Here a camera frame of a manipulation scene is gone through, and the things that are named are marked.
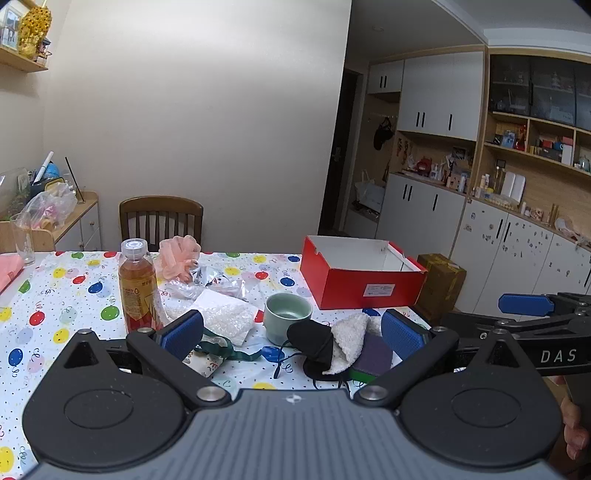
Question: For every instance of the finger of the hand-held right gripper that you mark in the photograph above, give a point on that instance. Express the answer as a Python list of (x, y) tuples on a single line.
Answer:
[(526, 304), (475, 325)]

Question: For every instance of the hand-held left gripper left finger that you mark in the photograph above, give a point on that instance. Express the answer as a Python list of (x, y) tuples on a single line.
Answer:
[(182, 330)]

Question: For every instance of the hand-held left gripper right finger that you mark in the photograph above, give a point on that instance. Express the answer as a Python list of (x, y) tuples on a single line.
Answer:
[(401, 332)]

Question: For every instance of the purple and green sponge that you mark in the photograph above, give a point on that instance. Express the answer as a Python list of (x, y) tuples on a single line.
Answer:
[(374, 357)]

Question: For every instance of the clear bubble wrap sheet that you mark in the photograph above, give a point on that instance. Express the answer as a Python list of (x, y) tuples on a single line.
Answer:
[(226, 318)]

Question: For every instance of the bubble item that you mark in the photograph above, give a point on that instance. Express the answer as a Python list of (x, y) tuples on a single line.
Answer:
[(346, 341)]

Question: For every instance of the clear plastic bag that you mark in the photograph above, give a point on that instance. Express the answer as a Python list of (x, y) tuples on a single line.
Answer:
[(231, 286)]

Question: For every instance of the red cardboard shoe box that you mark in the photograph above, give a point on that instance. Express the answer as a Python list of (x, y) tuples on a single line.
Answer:
[(351, 286)]

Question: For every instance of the pink mesh bath pouf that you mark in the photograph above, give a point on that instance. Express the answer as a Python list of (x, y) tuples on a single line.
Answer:
[(178, 256)]

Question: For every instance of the person's right hand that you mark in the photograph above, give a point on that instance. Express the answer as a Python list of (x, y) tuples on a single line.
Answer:
[(577, 434)]

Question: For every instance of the brown cardboard box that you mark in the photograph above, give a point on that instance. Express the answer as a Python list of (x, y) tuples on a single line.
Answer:
[(443, 281)]

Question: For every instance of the orange drink bottle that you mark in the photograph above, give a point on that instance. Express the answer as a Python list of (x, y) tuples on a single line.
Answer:
[(136, 286)]

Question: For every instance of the pale green ceramic cup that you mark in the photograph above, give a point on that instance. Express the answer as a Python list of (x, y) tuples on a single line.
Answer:
[(286, 323)]

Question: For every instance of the balloon print tablecloth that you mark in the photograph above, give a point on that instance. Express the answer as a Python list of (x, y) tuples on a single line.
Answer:
[(69, 300)]

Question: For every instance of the white canisters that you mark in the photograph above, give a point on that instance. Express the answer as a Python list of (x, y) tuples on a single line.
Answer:
[(513, 187)]

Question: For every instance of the brown wooden chair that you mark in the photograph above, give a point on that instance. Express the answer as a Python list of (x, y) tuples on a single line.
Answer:
[(161, 205)]

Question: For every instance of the grey drawer side cabinet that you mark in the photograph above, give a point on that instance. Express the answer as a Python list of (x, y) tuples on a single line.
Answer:
[(85, 230)]

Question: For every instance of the white tote bag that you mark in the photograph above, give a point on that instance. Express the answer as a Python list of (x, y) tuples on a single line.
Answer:
[(369, 194)]

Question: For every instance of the red toy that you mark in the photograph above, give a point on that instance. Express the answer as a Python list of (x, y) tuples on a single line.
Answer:
[(423, 166)]

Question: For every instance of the dark wooden door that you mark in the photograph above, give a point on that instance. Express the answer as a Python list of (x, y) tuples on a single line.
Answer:
[(341, 161)]

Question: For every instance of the plastic bag of snacks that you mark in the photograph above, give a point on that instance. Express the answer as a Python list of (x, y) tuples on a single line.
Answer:
[(51, 205)]

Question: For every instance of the pink cloth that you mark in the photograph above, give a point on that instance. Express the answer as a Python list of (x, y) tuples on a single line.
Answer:
[(9, 272)]

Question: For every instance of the clear drinking glass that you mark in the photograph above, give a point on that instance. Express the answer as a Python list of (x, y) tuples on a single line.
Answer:
[(23, 240)]

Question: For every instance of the thin black stick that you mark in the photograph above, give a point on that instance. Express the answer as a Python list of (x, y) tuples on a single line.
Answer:
[(75, 180)]

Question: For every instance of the black hanging bag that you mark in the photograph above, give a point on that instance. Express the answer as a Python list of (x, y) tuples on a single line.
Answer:
[(383, 134)]

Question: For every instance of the blue round container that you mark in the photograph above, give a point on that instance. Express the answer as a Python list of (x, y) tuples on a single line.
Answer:
[(53, 171)]

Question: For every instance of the white tube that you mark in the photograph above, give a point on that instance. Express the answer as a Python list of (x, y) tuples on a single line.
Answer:
[(45, 166)]

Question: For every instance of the small house model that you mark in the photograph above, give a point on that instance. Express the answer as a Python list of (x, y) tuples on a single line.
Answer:
[(45, 51)]

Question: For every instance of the gold ornament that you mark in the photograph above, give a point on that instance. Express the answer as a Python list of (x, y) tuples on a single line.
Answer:
[(34, 27)]

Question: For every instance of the white and wood wall cabinet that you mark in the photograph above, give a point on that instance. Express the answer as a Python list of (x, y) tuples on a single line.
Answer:
[(438, 110)]

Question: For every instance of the wooden wall shelf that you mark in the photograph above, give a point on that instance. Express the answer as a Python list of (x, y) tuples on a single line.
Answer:
[(23, 62)]

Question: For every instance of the small photo frame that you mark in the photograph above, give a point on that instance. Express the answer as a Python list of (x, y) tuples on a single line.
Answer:
[(9, 27)]

